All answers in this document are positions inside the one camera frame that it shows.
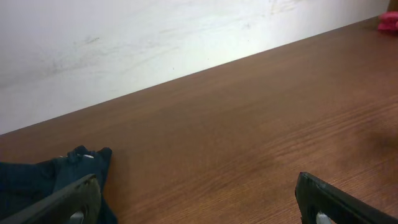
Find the dark navy folded garment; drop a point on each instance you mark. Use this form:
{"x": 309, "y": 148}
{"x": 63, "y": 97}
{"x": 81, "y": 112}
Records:
{"x": 25, "y": 184}

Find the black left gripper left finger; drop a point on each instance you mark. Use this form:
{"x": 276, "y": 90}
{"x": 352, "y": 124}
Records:
{"x": 78, "y": 202}

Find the red t-shirt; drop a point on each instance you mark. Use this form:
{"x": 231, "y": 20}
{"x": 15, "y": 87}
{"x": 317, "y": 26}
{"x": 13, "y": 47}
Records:
{"x": 388, "y": 21}

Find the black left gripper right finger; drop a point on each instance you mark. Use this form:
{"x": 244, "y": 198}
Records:
{"x": 320, "y": 202}

